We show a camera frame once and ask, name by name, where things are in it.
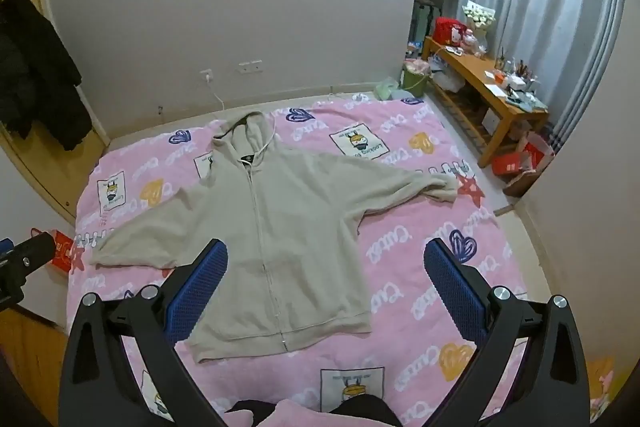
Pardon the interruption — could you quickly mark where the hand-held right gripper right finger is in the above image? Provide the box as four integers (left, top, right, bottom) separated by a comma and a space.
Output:
423, 237, 587, 427

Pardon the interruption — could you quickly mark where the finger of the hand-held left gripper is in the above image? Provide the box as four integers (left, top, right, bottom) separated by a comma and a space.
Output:
0, 231, 57, 308

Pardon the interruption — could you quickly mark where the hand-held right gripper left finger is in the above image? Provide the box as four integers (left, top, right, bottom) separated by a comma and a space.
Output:
59, 238, 231, 427

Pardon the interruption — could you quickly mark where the beige zip hoodie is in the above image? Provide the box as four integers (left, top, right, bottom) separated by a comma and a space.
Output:
89, 109, 460, 364

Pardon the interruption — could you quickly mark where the red paper packet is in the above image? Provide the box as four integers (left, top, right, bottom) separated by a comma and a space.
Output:
50, 229, 76, 275

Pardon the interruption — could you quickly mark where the pink printed blanket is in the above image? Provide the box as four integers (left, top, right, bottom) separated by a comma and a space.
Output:
65, 91, 618, 427

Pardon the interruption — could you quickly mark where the wooden door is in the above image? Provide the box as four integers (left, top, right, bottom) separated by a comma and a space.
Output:
0, 0, 113, 228

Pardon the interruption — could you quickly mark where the red flat box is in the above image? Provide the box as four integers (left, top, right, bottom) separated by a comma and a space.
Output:
491, 152, 526, 176

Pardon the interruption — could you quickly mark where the open cardboard box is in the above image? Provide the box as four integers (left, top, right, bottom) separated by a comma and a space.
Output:
502, 132, 556, 198

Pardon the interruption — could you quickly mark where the black hanging jacket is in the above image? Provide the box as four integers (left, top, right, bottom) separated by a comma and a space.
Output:
0, 0, 94, 152

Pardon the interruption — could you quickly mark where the light green cloth bundle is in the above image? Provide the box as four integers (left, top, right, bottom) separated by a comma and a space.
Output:
372, 77, 401, 100

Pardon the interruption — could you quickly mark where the green bin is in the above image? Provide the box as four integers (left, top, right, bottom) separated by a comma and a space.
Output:
401, 59, 432, 96

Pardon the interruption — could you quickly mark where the wooden bench table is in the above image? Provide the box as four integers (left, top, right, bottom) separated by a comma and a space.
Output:
421, 36, 550, 168

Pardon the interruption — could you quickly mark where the brush holder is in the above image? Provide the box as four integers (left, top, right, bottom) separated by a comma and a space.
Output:
515, 61, 539, 84

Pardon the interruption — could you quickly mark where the white flower bouquet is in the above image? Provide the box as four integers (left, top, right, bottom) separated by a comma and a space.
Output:
461, 1, 497, 30

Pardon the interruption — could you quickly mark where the blue-grey striped curtain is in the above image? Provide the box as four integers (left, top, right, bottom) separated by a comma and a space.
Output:
465, 0, 628, 152

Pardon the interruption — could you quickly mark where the white charger with cable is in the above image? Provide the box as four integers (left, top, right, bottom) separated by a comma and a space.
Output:
200, 68, 227, 112

